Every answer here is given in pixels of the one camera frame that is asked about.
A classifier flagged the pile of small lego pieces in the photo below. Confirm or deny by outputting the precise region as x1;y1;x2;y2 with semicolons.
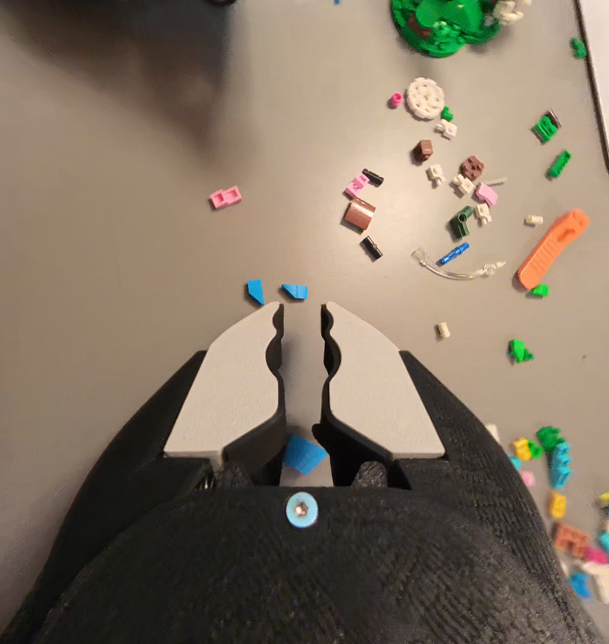
486;423;609;604

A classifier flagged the orange lego brick separator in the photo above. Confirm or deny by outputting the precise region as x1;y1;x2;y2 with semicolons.
517;208;590;291

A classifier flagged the brown curved lego piece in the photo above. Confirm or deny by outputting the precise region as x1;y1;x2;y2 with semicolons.
343;198;377;233

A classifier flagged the white round lego plate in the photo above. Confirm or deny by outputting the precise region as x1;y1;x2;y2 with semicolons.
404;76;445;120

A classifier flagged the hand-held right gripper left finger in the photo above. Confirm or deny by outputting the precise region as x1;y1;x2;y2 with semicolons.
162;300;288;487

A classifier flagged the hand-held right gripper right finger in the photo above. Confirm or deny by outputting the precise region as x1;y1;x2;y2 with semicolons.
312;301;447;489

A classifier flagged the large green lego model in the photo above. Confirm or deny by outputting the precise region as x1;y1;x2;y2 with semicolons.
390;0;532;58

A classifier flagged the dark green lego piece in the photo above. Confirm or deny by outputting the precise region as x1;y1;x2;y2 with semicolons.
449;205;475;239

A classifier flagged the white rounded board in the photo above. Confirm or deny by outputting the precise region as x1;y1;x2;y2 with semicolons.
576;0;609;192

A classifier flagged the transparent curved lego piece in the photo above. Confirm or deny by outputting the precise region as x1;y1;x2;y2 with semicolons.
411;248;507;281

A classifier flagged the green and black lego piece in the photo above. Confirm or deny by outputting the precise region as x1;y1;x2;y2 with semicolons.
532;110;562;144

